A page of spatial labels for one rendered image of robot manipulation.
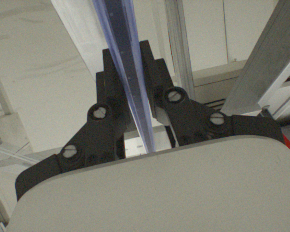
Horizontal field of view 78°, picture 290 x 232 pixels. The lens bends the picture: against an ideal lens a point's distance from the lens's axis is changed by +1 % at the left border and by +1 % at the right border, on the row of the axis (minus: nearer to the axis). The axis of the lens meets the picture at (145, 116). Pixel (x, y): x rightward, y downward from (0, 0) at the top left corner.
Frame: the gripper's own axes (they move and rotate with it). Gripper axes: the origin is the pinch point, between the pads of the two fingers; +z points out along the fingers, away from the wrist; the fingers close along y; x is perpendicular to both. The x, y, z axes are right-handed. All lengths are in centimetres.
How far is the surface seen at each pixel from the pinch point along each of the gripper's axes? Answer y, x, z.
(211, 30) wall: 90, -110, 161
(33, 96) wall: -106, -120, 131
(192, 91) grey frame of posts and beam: 15.7, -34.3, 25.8
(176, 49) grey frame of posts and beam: 12.8, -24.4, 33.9
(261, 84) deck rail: 18.7, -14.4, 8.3
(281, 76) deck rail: 19.5, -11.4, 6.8
